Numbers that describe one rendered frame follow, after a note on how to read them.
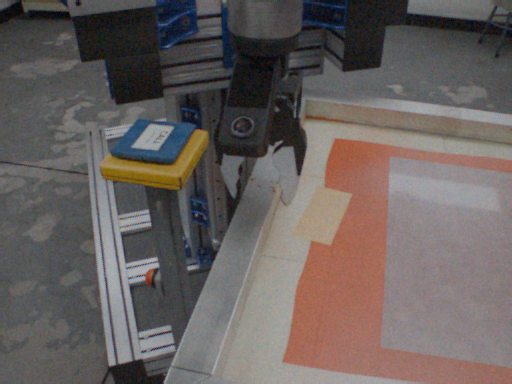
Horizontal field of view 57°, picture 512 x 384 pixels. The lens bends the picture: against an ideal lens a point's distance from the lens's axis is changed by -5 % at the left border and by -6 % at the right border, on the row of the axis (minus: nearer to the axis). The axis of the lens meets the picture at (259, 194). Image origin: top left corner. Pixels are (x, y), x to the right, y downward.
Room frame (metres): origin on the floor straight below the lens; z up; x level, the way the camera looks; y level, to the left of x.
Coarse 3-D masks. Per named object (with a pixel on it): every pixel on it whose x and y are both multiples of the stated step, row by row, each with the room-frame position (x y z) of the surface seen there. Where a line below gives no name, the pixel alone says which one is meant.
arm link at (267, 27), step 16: (224, 0) 0.50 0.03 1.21; (240, 0) 0.47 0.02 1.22; (256, 0) 0.53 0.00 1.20; (272, 0) 0.53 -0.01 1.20; (288, 0) 0.47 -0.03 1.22; (240, 16) 0.47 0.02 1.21; (256, 16) 0.46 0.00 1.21; (272, 16) 0.46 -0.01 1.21; (288, 16) 0.47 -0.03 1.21; (240, 32) 0.47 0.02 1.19; (256, 32) 0.46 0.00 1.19; (272, 32) 0.46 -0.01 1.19; (288, 32) 0.47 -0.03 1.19
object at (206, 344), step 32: (320, 96) 0.73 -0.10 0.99; (352, 96) 0.73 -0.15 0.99; (416, 128) 0.68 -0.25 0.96; (448, 128) 0.67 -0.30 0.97; (480, 128) 0.66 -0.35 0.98; (256, 192) 0.47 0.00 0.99; (256, 224) 0.42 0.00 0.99; (224, 256) 0.37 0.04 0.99; (256, 256) 0.38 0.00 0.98; (224, 288) 0.32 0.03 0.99; (192, 320) 0.28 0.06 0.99; (224, 320) 0.28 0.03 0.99; (192, 352) 0.25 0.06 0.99; (224, 352) 0.26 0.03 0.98
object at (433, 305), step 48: (336, 240) 0.43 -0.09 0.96; (384, 240) 0.43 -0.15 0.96; (432, 240) 0.43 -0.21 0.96; (336, 288) 0.35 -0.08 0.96; (384, 288) 0.35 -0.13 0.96; (432, 288) 0.35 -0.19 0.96; (480, 288) 0.35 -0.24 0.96; (336, 336) 0.29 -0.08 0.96; (384, 336) 0.29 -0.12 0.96; (432, 336) 0.29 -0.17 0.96; (480, 336) 0.28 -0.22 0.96
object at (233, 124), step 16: (240, 64) 0.47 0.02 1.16; (256, 64) 0.47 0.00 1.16; (272, 64) 0.46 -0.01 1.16; (240, 80) 0.45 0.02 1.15; (256, 80) 0.45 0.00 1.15; (272, 80) 0.45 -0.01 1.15; (240, 96) 0.44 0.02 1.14; (256, 96) 0.43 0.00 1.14; (272, 96) 0.43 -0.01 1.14; (224, 112) 0.42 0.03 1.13; (240, 112) 0.42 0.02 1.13; (256, 112) 0.42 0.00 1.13; (272, 112) 0.43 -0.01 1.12; (224, 128) 0.41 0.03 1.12; (240, 128) 0.40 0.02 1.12; (256, 128) 0.40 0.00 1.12; (224, 144) 0.39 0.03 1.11; (240, 144) 0.39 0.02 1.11; (256, 144) 0.39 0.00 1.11
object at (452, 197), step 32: (352, 160) 0.60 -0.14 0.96; (384, 160) 0.60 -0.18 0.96; (416, 160) 0.60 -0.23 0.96; (448, 160) 0.60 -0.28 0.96; (480, 160) 0.60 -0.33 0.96; (352, 192) 0.52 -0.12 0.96; (384, 192) 0.52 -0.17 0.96; (416, 192) 0.52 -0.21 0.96; (448, 192) 0.52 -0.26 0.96; (480, 192) 0.52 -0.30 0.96; (352, 224) 0.46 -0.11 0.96; (384, 224) 0.46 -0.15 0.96; (416, 224) 0.45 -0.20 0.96; (448, 224) 0.45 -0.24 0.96; (480, 224) 0.45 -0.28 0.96
